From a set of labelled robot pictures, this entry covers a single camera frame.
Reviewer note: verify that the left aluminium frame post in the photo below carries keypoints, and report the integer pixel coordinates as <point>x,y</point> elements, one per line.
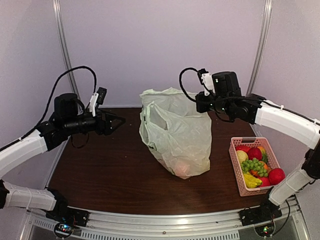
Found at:
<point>63,45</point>

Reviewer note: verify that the red plush fruit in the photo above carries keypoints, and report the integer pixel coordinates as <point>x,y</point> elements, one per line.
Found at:
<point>276,175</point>

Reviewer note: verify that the curved aluminium rail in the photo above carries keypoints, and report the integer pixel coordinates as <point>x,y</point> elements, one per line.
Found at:
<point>223,225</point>

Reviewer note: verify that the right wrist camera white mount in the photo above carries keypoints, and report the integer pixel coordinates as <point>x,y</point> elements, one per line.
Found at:
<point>206,81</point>

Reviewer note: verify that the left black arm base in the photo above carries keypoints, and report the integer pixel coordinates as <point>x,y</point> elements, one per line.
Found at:
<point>68,219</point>

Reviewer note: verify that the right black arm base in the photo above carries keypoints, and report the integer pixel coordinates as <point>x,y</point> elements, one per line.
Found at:
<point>262,217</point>

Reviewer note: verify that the yellow banana toy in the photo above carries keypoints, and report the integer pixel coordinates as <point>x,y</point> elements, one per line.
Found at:
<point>251,182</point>

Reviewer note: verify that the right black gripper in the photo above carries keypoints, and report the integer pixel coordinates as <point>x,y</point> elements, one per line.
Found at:
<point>201,107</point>

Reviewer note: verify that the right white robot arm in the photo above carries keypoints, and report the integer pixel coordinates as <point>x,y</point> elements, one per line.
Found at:
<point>222,94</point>

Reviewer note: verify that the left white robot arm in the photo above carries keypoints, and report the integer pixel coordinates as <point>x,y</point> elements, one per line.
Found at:
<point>70,117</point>

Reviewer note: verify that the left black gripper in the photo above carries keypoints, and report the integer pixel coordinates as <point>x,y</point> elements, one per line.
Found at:
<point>105,129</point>

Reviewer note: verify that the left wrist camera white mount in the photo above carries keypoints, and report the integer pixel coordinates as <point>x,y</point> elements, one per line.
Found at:
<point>96,100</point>

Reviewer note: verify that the light green plastic bag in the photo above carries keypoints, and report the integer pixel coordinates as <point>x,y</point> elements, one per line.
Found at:
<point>173,130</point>

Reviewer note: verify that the pale yellow fruit toy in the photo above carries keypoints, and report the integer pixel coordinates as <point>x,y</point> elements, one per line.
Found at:
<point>242,156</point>

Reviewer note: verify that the pink plastic basket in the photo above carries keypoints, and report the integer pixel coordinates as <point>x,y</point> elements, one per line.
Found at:
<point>245,143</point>

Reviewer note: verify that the green grapes toy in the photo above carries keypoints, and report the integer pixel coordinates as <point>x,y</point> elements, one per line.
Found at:
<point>255,167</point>

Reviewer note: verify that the red apple toy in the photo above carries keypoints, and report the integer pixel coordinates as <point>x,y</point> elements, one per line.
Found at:
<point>254,153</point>

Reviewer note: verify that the peach fruit in bag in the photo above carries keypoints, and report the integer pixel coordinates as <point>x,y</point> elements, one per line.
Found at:
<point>182,170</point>

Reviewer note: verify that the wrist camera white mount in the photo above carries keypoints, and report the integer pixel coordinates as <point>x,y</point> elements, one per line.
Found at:
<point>96,100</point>
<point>206,81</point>

